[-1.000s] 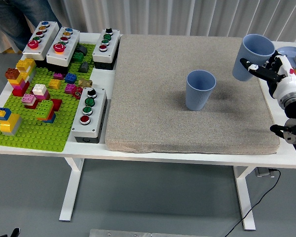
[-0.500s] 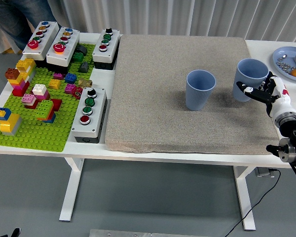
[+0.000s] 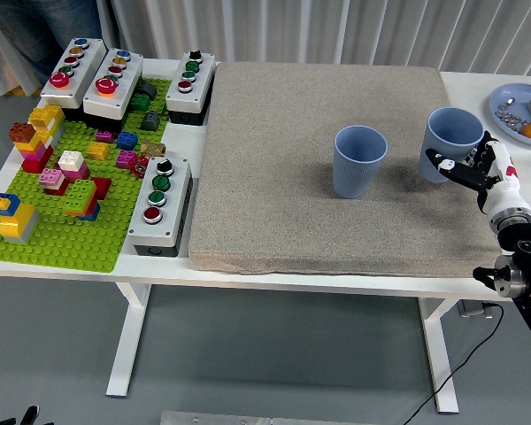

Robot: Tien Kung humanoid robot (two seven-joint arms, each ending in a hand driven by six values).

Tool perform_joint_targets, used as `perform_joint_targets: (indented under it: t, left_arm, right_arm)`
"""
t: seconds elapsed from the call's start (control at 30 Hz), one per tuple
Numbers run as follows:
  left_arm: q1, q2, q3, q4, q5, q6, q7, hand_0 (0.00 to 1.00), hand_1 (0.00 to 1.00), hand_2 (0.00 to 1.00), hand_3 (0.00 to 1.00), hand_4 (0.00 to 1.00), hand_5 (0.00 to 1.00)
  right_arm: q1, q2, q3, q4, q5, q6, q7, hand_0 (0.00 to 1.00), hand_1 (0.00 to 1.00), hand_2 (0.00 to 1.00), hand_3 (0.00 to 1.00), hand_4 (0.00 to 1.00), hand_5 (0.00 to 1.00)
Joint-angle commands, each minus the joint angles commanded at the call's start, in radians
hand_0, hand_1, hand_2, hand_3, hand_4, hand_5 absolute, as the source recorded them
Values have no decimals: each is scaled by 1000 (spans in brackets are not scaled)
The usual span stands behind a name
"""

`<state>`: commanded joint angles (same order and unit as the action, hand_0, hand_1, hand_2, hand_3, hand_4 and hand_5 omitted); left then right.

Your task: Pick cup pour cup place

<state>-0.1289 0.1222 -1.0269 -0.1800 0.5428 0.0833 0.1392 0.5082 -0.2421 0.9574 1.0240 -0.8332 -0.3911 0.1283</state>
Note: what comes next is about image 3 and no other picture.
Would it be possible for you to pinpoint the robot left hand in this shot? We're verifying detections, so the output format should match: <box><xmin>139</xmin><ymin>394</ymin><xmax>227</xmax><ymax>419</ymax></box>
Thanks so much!
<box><xmin>0</xmin><ymin>404</ymin><xmax>54</xmax><ymax>425</ymax></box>

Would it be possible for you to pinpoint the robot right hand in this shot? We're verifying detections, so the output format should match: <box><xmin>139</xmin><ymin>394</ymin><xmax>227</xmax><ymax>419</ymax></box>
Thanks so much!
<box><xmin>425</xmin><ymin>130</ymin><xmax>531</xmax><ymax>218</ymax></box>

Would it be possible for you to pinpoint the blue ribbed cup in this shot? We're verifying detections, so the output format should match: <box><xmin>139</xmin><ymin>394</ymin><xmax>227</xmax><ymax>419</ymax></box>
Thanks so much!
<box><xmin>418</xmin><ymin>106</ymin><xmax>485</xmax><ymax>184</ymax></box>
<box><xmin>332</xmin><ymin>124</ymin><xmax>389</xmax><ymax>200</ymax></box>

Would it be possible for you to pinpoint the blue plate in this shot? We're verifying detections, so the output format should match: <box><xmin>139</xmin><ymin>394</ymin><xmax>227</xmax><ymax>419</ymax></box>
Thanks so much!
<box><xmin>489</xmin><ymin>82</ymin><xmax>531</xmax><ymax>149</ymax></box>

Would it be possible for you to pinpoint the grey power adapter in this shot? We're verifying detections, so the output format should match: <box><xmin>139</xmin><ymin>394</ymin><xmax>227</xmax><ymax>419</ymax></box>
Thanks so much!
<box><xmin>458</xmin><ymin>299</ymin><xmax>492</xmax><ymax>318</ymax></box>

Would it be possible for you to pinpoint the white table leg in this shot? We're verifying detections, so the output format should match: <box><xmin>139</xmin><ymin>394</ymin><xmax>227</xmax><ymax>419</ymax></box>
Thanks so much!
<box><xmin>418</xmin><ymin>297</ymin><xmax>459</xmax><ymax>415</ymax></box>
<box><xmin>105</xmin><ymin>282</ymin><xmax>152</xmax><ymax>398</ymax></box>

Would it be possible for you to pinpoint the green brick baseplate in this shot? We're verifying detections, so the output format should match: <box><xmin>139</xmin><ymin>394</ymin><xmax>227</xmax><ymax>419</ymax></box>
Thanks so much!
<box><xmin>0</xmin><ymin>77</ymin><xmax>173</xmax><ymax>273</ymax></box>

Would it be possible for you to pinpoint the yellow blue grey brick stack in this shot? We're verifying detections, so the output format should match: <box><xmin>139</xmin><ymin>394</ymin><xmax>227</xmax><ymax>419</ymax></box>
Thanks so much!
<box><xmin>0</xmin><ymin>192</ymin><xmax>41</xmax><ymax>245</ymax></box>

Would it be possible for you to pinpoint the green-topped red brick stack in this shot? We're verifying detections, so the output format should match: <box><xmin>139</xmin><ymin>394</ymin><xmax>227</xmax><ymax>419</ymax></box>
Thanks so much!
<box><xmin>63</xmin><ymin>176</ymin><xmax>112</xmax><ymax>222</ymax></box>

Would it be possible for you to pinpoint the grey-brown fabric mat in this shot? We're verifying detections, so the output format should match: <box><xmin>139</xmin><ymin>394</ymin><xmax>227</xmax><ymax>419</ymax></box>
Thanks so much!
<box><xmin>188</xmin><ymin>60</ymin><xmax>504</xmax><ymax>279</ymax></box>

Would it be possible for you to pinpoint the pink-topped red brick stack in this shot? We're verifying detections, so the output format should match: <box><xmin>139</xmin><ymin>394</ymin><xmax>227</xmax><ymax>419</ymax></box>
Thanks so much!
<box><xmin>38</xmin><ymin>167</ymin><xmax>70</xmax><ymax>197</ymax></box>

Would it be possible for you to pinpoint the four-button control box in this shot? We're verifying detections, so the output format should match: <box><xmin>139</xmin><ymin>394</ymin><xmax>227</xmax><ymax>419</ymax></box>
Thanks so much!
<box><xmin>127</xmin><ymin>156</ymin><xmax>195</xmax><ymax>258</ymax></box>
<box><xmin>165</xmin><ymin>50</ymin><xmax>217</xmax><ymax>127</ymax></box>

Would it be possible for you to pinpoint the white-topped pink brick stack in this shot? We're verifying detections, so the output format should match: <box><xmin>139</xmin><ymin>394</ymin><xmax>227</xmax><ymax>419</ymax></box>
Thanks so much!
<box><xmin>57</xmin><ymin>150</ymin><xmax>92</xmax><ymax>182</ymax></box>

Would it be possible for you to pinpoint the yellow brown red brick tower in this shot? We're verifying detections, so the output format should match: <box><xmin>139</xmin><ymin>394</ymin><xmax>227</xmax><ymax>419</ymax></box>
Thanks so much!
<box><xmin>8</xmin><ymin>104</ymin><xmax>66</xmax><ymax>174</ymax></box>

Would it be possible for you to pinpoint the white curtain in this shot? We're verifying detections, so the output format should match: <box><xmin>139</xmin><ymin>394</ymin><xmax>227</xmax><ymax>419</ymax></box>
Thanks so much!
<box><xmin>0</xmin><ymin>0</ymin><xmax>531</xmax><ymax>97</ymax></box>

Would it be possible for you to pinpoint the five-button control box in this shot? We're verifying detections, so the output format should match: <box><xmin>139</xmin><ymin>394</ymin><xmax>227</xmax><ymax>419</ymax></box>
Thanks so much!
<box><xmin>40</xmin><ymin>37</ymin><xmax>106</xmax><ymax>117</ymax></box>
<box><xmin>82</xmin><ymin>47</ymin><xmax>144</xmax><ymax>132</ymax></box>

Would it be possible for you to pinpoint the person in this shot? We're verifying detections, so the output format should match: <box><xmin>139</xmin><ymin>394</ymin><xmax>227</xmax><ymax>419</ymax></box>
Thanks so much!
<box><xmin>0</xmin><ymin>0</ymin><xmax>104</xmax><ymax>88</ymax></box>

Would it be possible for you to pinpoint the black power cable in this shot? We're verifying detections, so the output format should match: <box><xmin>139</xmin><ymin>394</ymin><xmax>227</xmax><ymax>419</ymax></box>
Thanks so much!
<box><xmin>404</xmin><ymin>301</ymin><xmax>504</xmax><ymax>425</ymax></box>

